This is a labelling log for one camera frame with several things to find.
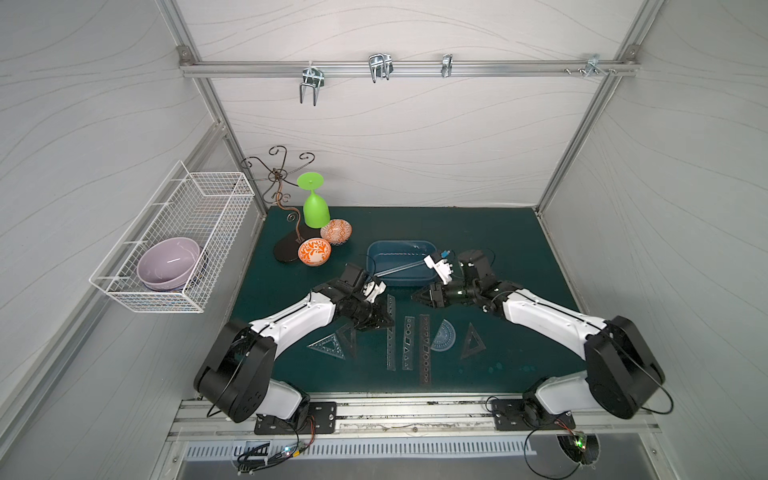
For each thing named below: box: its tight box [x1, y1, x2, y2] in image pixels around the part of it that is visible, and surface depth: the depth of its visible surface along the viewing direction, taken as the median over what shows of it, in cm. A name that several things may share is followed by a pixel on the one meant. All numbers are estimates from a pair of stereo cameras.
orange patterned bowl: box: [298, 238, 332, 267], surface depth 106 cm
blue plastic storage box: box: [366, 240, 437, 286], surface depth 104 cm
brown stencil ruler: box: [420, 314, 431, 385], surface depth 86 cm
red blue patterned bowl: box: [320, 219, 353, 246], surface depth 113 cm
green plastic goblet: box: [297, 172, 330, 229], surface depth 90 cm
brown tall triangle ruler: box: [336, 323, 357, 357], surface depth 88 cm
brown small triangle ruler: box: [460, 322, 487, 360], surface depth 88 cm
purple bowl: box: [136, 237, 201, 291], surface depth 62 cm
